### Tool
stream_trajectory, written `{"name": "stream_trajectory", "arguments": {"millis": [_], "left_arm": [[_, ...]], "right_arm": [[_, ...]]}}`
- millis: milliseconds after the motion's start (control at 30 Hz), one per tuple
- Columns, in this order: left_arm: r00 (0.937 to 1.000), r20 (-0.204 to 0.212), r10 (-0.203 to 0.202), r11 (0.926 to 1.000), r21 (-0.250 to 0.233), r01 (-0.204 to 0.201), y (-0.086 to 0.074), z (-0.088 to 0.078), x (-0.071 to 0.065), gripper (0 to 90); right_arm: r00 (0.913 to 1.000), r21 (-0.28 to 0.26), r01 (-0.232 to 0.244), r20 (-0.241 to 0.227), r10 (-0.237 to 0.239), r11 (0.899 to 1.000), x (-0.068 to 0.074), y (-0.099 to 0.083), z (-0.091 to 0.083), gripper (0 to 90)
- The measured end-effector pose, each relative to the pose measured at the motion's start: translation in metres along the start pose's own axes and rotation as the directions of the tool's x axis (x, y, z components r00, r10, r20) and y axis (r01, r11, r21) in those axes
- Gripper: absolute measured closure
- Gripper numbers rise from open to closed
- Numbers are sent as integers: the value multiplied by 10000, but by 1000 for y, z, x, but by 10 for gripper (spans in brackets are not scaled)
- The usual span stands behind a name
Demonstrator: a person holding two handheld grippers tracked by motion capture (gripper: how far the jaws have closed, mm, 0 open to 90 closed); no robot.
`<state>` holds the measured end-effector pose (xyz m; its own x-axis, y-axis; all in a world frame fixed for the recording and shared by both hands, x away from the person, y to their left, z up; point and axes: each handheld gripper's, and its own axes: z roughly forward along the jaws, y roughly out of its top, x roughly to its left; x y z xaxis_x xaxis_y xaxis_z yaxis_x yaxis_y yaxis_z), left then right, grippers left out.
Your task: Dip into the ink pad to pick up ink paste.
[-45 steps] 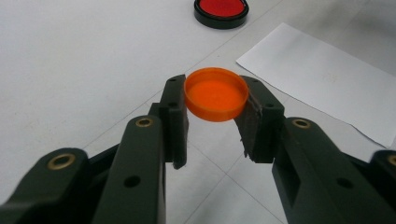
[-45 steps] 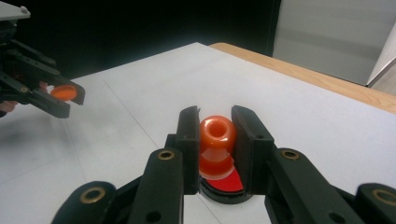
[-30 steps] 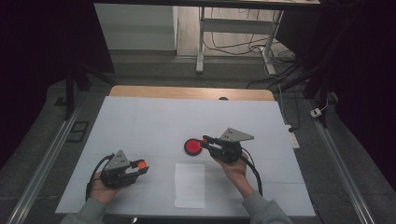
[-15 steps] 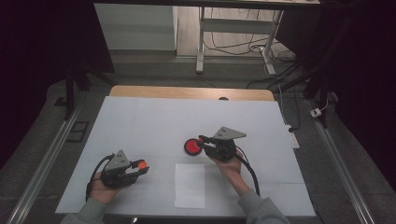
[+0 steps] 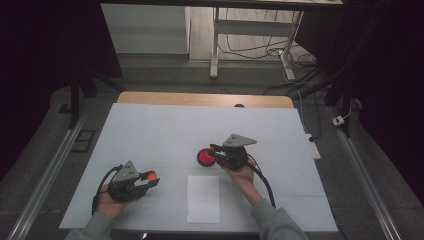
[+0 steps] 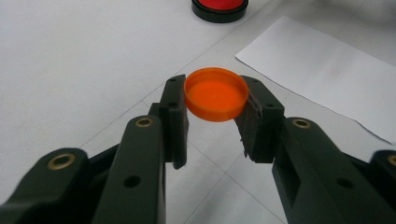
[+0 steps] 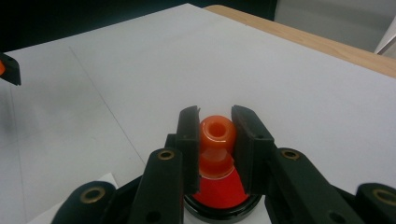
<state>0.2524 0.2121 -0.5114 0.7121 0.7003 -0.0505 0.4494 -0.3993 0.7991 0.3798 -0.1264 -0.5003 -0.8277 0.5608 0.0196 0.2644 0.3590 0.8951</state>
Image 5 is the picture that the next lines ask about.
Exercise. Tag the round red ink pad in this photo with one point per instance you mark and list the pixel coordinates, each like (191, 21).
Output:
(204, 159)

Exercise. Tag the white power strip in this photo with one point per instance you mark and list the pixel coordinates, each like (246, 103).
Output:
(314, 150)

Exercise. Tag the white cabinet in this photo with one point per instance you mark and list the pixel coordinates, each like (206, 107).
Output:
(145, 30)

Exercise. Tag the small white adapter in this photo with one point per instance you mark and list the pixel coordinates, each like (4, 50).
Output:
(338, 120)

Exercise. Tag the dark table grommet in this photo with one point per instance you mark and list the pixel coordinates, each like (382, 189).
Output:
(239, 105)

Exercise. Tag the small white paper sheet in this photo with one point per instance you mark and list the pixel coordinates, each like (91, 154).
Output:
(203, 200)

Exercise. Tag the black curtain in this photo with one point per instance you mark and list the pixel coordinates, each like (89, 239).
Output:
(40, 50)
(393, 66)

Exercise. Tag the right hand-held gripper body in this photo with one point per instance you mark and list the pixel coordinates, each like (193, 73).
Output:
(233, 158)

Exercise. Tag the person's left hand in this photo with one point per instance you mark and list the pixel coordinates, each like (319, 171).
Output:
(111, 206)

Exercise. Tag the person's right hand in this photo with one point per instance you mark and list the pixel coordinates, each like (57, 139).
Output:
(243, 180)

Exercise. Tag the large white table cover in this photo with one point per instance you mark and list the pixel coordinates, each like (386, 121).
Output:
(166, 133)

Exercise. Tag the black metal stand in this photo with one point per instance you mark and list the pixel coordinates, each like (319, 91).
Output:
(75, 100)
(345, 100)

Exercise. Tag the white desk frame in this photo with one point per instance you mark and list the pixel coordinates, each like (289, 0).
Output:
(250, 27)

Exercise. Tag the aluminium floor rail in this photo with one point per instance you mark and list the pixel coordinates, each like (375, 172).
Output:
(366, 180)
(50, 173)

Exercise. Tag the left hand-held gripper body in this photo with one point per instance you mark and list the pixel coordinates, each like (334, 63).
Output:
(125, 191)

